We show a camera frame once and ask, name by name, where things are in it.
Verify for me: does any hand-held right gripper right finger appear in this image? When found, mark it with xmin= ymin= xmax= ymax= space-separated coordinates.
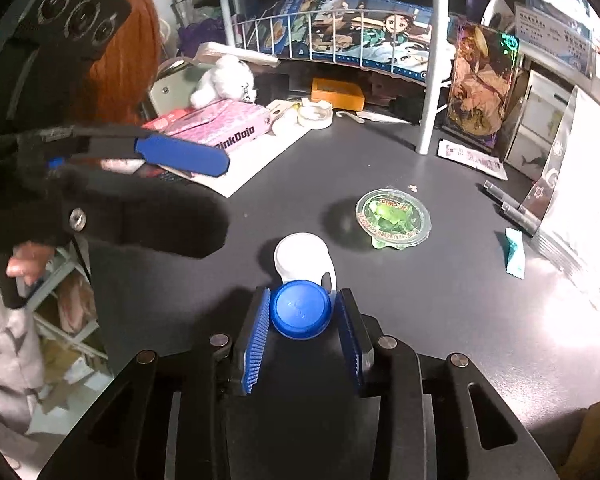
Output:
xmin=336 ymin=288 xmax=561 ymax=480

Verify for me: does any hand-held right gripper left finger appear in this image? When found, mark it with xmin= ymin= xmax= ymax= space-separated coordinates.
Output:
xmin=37 ymin=287 xmax=272 ymax=480

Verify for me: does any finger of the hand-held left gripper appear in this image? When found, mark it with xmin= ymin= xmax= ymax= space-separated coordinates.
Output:
xmin=55 ymin=171 xmax=229 ymax=259
xmin=40 ymin=126 xmax=231 ymax=181

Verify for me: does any blue round cap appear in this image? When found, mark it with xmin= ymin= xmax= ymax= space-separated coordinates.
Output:
xmin=271 ymin=280 xmax=332 ymax=339

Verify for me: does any person's left hand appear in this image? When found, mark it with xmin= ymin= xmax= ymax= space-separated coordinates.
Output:
xmin=6 ymin=241 xmax=57 ymax=285

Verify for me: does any red flat box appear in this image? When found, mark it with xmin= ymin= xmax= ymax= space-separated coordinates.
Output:
xmin=141 ymin=107 xmax=221 ymax=133

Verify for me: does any pink printed box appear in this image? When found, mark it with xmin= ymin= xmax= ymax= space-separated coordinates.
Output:
xmin=167 ymin=99 xmax=273 ymax=163

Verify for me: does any white paper sheet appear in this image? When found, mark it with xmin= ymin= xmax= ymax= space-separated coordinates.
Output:
xmin=190 ymin=120 xmax=313 ymax=198

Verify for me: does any small white plush toy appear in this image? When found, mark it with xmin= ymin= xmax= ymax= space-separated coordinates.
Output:
xmin=189 ymin=54 xmax=257 ymax=109

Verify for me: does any orange wig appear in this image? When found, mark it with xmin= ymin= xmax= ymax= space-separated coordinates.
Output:
xmin=72 ymin=0 xmax=161 ymax=126

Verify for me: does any white round container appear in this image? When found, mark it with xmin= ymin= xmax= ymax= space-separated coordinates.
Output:
xmin=273 ymin=232 xmax=337 ymax=293

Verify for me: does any small white container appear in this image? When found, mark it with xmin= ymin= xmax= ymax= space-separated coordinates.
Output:
xmin=267 ymin=102 xmax=301 ymax=136

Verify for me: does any beige wooden board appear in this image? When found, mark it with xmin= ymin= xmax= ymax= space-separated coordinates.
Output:
xmin=196 ymin=42 xmax=281 ymax=68

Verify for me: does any purple fluffy cloth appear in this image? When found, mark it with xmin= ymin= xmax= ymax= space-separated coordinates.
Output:
xmin=177 ymin=17 xmax=231 ymax=56

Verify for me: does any white shelf rack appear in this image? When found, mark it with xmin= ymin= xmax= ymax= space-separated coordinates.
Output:
xmin=25 ymin=245 xmax=111 ymax=376

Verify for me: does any green jelly cup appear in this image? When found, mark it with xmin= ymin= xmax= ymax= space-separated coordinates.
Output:
xmin=355 ymin=187 xmax=432 ymax=251

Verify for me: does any white tape roll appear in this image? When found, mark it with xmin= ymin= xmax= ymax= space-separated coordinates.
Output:
xmin=297 ymin=100 xmax=334 ymax=131

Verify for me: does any orange box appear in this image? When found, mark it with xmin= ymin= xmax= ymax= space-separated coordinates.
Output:
xmin=311 ymin=77 xmax=366 ymax=111

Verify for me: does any teal sachet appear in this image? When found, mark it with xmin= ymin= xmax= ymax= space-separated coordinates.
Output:
xmin=504 ymin=227 xmax=527 ymax=277

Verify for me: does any white plastic spoon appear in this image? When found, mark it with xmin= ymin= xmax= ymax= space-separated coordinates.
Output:
xmin=335 ymin=110 xmax=413 ymax=126

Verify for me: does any grey star printed clothing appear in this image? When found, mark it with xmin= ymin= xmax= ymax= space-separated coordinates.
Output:
xmin=0 ymin=275 xmax=46 ymax=436

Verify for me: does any black tube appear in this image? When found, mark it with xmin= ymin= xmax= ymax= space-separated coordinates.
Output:
xmin=482 ymin=180 xmax=523 ymax=211
xmin=500 ymin=202 xmax=538 ymax=236

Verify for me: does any blue printed box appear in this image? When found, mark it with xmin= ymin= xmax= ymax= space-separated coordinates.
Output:
xmin=250 ymin=0 xmax=456 ymax=81

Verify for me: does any white flat packet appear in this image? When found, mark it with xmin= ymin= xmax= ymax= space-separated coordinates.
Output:
xmin=437 ymin=139 xmax=508 ymax=181

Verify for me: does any brown cardboard box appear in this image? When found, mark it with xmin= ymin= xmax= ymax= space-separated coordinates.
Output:
xmin=560 ymin=395 xmax=600 ymax=480

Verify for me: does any clear plastic bag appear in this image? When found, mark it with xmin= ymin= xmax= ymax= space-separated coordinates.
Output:
xmin=530 ymin=85 xmax=600 ymax=311

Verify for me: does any holographic card display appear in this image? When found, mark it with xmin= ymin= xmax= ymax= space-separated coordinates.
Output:
xmin=445 ymin=20 xmax=523 ymax=148

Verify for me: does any white drawer unit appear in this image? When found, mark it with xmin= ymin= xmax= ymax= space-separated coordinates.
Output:
xmin=505 ymin=70 xmax=576 ymax=181

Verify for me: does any white sign card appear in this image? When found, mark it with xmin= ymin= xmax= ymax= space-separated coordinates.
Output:
xmin=514 ymin=2 xmax=596 ymax=78

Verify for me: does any grey metal bracket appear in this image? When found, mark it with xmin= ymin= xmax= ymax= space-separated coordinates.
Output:
xmin=150 ymin=57 xmax=201 ymax=116

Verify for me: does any white wire rack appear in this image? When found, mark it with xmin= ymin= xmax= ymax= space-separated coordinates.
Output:
xmin=215 ymin=0 xmax=488 ymax=156

